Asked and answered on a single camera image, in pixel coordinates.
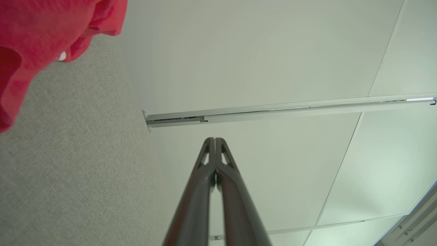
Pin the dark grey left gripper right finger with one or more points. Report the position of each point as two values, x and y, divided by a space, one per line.
239 212

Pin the red basketball jersey white sleeves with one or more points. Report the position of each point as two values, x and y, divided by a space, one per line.
37 30

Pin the grey wall partition post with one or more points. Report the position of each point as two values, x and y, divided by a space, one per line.
273 111

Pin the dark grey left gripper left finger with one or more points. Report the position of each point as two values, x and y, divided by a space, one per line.
194 205

